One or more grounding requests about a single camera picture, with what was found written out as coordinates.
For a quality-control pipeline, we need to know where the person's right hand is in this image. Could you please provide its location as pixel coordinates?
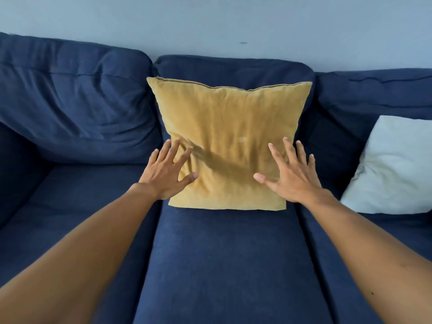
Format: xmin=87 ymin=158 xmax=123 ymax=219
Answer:
xmin=253 ymin=137 xmax=333 ymax=205

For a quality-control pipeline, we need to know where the person's left hand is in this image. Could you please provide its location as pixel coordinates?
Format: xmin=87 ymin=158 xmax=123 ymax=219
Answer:
xmin=138 ymin=138 xmax=200 ymax=201

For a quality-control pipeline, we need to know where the mustard yellow velvet pillow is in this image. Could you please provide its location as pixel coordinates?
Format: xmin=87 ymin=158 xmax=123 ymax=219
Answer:
xmin=146 ymin=76 xmax=314 ymax=212

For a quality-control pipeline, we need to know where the white throw pillow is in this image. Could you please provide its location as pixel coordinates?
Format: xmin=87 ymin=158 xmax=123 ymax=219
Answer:
xmin=340 ymin=115 xmax=432 ymax=216

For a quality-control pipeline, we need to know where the dark blue fabric sofa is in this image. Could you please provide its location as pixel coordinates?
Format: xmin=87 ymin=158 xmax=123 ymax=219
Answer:
xmin=0 ymin=31 xmax=432 ymax=324

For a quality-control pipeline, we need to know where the person's left forearm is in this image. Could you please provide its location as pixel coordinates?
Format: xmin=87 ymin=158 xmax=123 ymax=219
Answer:
xmin=0 ymin=183 xmax=161 ymax=324

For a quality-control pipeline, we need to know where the person's right forearm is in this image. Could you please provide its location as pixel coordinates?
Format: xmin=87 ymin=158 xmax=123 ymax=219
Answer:
xmin=303 ymin=192 xmax=432 ymax=324

